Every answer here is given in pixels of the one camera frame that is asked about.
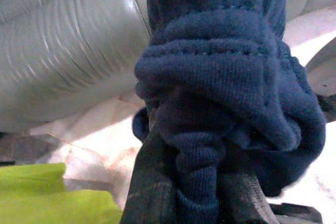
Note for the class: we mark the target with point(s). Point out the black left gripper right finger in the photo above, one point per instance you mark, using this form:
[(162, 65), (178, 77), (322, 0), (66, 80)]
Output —
[(241, 203)]

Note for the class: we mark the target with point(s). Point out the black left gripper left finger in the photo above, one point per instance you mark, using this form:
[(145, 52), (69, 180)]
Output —
[(152, 187)]

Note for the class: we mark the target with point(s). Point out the navy blue fleece garment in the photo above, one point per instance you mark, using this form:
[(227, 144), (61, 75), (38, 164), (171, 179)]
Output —
[(223, 77)]

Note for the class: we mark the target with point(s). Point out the lime green printed shirt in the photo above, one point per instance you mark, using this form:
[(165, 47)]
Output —
[(39, 197)]

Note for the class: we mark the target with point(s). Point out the grey-green leather sofa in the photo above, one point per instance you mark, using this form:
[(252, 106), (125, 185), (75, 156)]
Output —
[(65, 51)]

